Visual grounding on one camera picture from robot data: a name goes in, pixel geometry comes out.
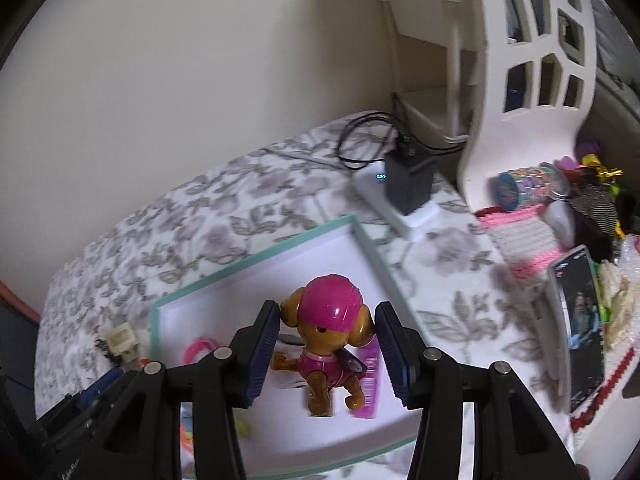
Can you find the black striped pouch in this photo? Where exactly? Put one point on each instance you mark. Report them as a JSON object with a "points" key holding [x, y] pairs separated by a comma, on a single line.
{"points": [[595, 205]]}

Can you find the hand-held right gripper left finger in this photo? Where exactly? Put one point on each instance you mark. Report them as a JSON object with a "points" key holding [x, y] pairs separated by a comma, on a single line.
{"points": [[262, 345]]}

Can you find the white tray with teal rim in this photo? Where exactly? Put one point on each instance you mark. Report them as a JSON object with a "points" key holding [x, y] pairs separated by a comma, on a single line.
{"points": [[300, 260]]}

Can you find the colourful round tin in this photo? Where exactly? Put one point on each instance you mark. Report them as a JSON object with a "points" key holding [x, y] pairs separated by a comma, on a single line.
{"points": [[525, 182]]}

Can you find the pink and white crochet cloth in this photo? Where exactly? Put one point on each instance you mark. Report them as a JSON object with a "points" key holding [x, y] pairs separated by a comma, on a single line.
{"points": [[520, 240]]}

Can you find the black smartphone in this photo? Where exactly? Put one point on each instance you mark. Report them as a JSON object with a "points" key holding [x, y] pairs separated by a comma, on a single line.
{"points": [[582, 320]]}

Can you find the white power strip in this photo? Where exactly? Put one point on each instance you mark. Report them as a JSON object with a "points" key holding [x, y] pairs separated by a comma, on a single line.
{"points": [[415, 220]]}

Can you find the small cream plastic box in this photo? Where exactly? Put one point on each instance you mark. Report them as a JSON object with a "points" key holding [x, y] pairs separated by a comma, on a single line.
{"points": [[122, 339]]}

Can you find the red and white crochet cloth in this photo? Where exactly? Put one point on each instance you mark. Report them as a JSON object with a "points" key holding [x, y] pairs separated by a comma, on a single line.
{"points": [[600, 400]]}

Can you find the cream lace fabric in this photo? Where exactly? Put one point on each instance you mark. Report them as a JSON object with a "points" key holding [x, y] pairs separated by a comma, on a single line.
{"points": [[617, 305]]}

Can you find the brown wooden bed frame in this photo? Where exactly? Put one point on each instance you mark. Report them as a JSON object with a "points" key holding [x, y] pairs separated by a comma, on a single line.
{"points": [[15, 300]]}

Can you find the pink comb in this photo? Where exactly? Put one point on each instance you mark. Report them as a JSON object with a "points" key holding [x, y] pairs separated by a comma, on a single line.
{"points": [[371, 385]]}

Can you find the black power adapter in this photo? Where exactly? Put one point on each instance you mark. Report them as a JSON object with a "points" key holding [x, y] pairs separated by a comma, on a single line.
{"points": [[407, 182]]}

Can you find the grey floral bed sheet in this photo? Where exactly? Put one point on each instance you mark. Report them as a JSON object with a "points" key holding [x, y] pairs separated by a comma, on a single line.
{"points": [[225, 200]]}

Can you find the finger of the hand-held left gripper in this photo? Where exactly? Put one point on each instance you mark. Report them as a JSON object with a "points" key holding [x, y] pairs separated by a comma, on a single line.
{"points": [[100, 385]]}

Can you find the pink dog figurine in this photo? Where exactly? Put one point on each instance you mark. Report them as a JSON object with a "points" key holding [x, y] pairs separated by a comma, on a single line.
{"points": [[330, 305]]}

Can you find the grey long flat object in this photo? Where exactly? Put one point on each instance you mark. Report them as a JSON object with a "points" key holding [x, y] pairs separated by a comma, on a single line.
{"points": [[550, 355]]}

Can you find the cream plastic basket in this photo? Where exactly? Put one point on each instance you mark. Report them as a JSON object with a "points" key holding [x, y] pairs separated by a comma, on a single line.
{"points": [[500, 125]]}

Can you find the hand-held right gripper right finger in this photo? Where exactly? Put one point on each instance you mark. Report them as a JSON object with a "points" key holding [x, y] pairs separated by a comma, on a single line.
{"points": [[395, 350]]}

